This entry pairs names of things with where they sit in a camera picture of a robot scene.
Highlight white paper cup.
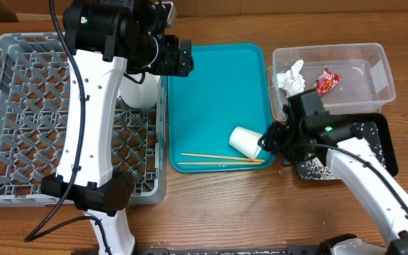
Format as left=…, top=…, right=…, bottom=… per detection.
left=229, top=127, right=262, bottom=160

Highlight white tissue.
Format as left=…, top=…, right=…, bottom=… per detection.
left=276, top=59, right=305, bottom=97

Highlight teal plastic serving tray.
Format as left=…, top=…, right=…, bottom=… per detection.
left=166, top=43, right=272, bottom=174

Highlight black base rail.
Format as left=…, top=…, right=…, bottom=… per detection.
left=71, top=244, right=332, bottom=255

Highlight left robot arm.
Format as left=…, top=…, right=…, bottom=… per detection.
left=40, top=1, right=194, bottom=254

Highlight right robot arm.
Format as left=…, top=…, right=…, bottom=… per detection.
left=258, top=89, right=408, bottom=254

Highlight black rectangular tray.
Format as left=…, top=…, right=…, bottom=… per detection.
left=294, top=113, right=400, bottom=183

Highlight white rice pile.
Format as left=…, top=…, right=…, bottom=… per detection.
left=296, top=122, right=387, bottom=181

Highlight red snack wrapper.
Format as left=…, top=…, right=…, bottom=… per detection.
left=314, top=68, right=341, bottom=96

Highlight upper wooden chopstick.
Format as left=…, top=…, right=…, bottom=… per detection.
left=181, top=153, right=265, bottom=163

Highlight grey plastic dish rack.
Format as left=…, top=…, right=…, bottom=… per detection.
left=0, top=33, right=166, bottom=208

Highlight grey-white shallow bowl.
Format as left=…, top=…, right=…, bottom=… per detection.
left=119, top=73, right=160, bottom=109

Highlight clear plastic waste bin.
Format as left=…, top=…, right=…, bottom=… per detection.
left=267, top=43, right=396, bottom=121

